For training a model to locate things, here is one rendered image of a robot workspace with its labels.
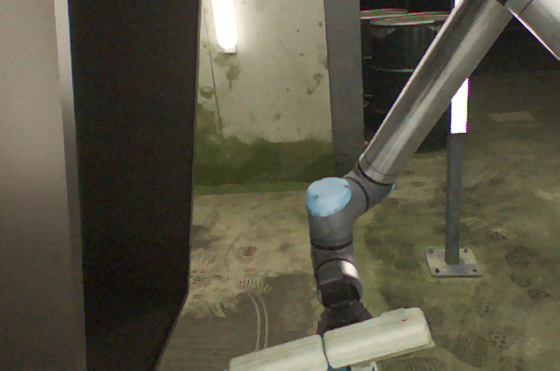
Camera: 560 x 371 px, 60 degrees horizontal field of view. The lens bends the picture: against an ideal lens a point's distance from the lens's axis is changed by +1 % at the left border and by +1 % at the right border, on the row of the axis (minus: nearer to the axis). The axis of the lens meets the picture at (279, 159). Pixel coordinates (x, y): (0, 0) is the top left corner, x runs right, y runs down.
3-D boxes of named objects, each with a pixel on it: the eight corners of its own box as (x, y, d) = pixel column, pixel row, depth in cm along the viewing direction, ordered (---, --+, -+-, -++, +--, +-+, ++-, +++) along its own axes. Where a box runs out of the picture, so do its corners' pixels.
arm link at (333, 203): (329, 169, 104) (332, 220, 109) (294, 189, 97) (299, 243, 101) (366, 177, 98) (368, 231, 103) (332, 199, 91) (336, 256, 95)
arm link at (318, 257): (307, 228, 107) (311, 266, 110) (311, 259, 95) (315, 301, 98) (349, 224, 106) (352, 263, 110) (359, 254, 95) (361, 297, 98)
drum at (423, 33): (362, 137, 375) (358, 19, 344) (434, 127, 380) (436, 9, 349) (389, 163, 321) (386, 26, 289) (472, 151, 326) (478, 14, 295)
